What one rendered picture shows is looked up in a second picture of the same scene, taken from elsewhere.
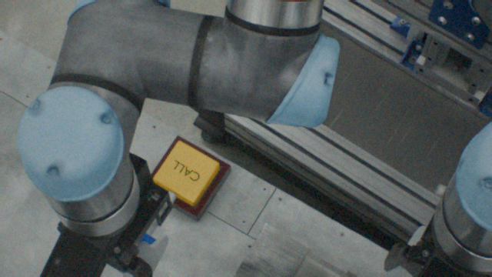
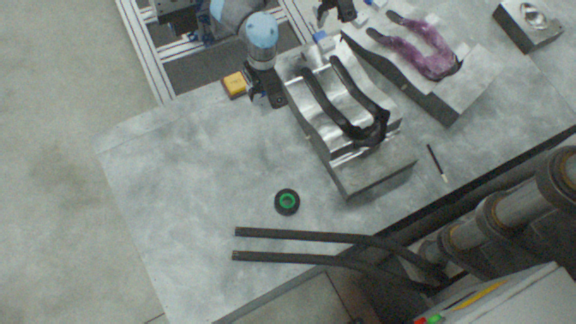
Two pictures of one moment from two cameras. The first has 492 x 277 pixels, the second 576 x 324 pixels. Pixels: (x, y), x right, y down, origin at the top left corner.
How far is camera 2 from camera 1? 0.83 m
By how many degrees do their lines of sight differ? 24
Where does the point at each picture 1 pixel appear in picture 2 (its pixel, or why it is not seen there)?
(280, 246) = (281, 63)
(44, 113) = (254, 25)
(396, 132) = (229, 64)
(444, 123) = (236, 49)
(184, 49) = not seen: outside the picture
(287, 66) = not seen: outside the picture
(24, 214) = (213, 140)
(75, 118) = (261, 19)
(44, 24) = (84, 168)
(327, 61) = not seen: outside the picture
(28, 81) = (165, 116)
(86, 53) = (239, 12)
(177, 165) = (231, 83)
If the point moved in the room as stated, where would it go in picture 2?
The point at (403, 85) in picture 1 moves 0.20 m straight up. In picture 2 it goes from (213, 52) to (210, 27)
